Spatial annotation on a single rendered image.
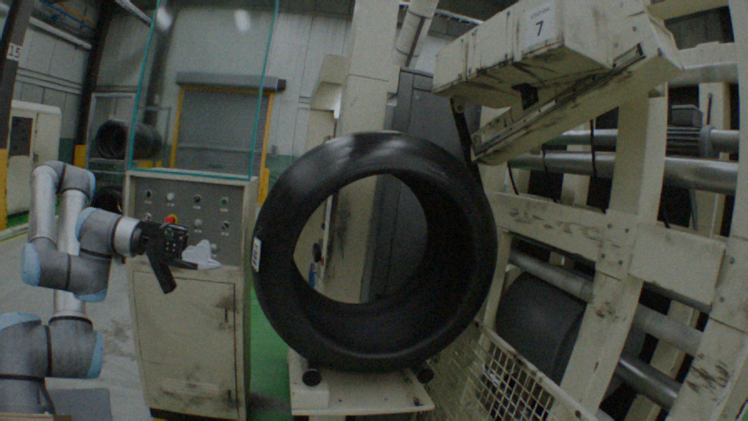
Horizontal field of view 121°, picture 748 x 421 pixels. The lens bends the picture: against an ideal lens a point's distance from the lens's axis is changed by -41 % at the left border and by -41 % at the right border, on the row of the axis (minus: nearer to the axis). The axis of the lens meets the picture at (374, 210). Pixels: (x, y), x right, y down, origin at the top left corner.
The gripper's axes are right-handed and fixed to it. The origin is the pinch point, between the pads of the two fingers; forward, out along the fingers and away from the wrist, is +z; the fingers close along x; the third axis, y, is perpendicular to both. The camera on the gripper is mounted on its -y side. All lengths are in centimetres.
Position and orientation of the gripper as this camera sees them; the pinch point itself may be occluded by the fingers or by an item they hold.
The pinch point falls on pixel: (214, 267)
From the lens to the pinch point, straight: 85.0
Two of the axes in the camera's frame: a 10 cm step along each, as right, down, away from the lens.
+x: -2.3, -1.5, 9.6
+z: 9.4, 2.1, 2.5
